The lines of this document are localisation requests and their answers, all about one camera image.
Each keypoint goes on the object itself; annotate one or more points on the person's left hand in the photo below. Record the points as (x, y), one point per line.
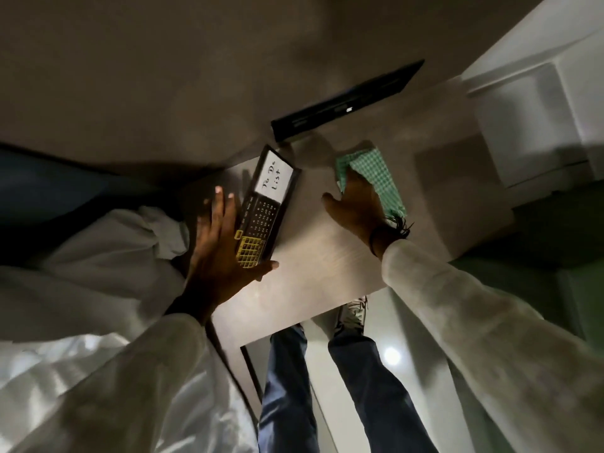
(214, 259)

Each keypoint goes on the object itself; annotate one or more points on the person's right hand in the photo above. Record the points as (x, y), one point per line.
(361, 209)

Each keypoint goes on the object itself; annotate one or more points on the person's right thumb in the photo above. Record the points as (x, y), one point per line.
(334, 202)

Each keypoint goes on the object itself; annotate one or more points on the person's left middle finger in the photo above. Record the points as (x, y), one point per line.
(218, 209)

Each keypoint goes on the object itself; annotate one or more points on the person's left thumb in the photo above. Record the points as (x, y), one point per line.
(262, 269)

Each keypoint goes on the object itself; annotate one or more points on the black framed planner board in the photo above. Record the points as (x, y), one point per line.
(264, 209)

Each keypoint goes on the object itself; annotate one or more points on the green checked cloth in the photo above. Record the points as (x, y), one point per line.
(380, 176)

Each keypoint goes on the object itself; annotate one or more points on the person's right forearm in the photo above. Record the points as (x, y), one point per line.
(495, 349)

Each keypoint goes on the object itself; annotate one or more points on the person's left forearm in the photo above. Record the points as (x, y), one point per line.
(141, 391)

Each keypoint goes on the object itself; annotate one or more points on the black thread wristband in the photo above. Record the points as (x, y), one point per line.
(384, 235)

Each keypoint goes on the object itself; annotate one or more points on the person's dark shoe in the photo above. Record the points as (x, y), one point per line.
(351, 316)

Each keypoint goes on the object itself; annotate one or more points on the black laptop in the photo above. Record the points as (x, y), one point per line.
(344, 101)

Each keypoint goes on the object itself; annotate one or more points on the person's left leg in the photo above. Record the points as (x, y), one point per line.
(285, 396)

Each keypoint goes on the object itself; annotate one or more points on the person's leg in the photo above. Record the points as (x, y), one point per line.
(377, 396)
(285, 396)

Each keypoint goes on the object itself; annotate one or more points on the white bedding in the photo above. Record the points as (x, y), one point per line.
(80, 287)

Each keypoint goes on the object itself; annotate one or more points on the dark blue headboard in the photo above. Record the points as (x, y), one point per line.
(52, 188)

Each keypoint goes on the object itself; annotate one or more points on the person's right leg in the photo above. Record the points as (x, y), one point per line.
(377, 396)

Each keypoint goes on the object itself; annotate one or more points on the white cabinet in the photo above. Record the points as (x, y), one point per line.
(538, 89)

